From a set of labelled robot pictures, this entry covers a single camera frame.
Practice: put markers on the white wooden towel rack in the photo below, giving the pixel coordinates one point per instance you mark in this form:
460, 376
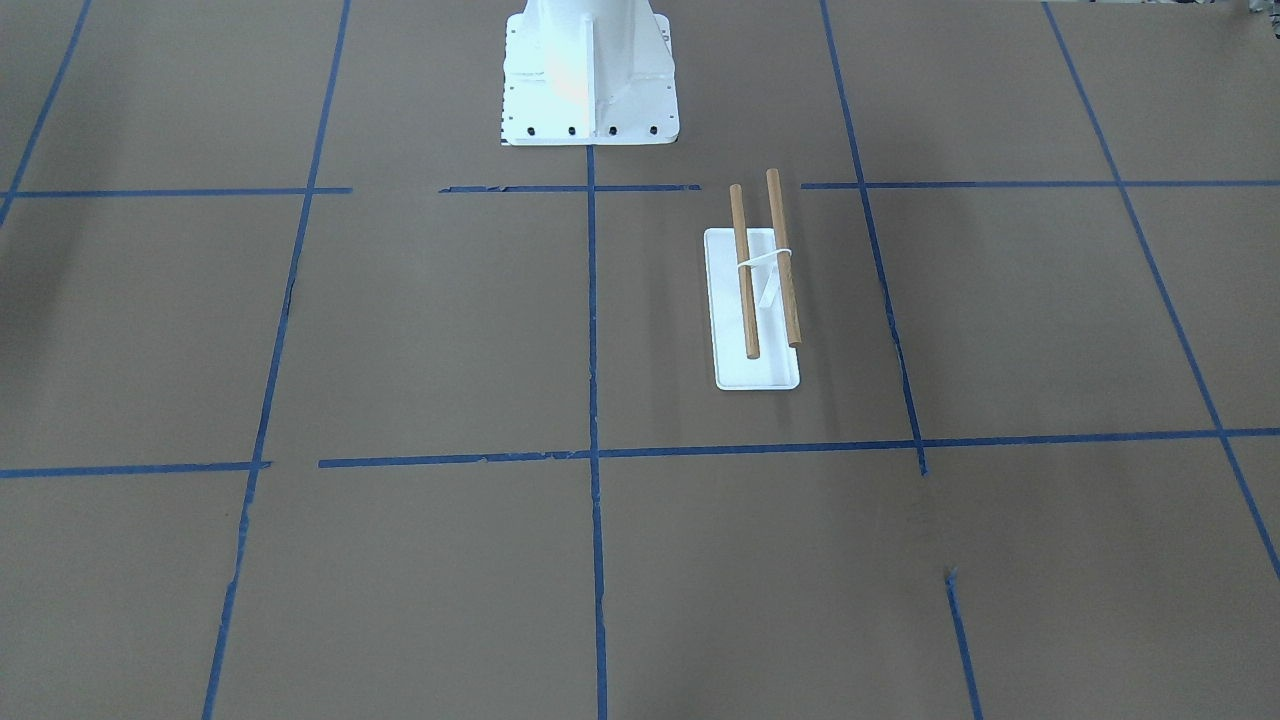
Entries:
752, 299

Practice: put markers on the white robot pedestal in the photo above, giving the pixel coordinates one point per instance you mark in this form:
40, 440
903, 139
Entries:
589, 73

